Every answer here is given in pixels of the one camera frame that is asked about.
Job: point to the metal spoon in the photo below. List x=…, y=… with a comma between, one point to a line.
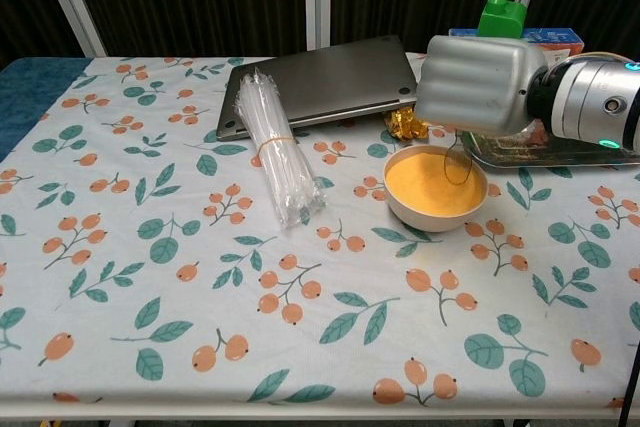
x=457, y=167

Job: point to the beige round bowl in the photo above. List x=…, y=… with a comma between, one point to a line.
x=431, y=221

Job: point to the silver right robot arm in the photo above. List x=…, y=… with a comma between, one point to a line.
x=585, y=97

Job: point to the orange and blue food box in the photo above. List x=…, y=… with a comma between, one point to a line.
x=555, y=37

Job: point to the green plastic toy block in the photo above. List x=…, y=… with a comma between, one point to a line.
x=500, y=17

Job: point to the grey closed laptop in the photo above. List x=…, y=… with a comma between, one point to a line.
x=325, y=77

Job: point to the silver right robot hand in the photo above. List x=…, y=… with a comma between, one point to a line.
x=475, y=84

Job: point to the yellow powder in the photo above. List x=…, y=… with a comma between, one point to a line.
x=415, y=182

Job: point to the crumpled gold foil wrapper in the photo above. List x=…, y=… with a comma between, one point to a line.
x=406, y=124

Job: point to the metal tray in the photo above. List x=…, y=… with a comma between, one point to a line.
x=550, y=156

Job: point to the white floral fruit-print tablecloth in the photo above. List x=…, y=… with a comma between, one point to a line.
x=320, y=297

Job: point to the yellow rubber band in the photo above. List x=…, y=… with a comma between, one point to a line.
x=275, y=140

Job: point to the bundle of clear plastic straws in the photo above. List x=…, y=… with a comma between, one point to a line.
x=280, y=167

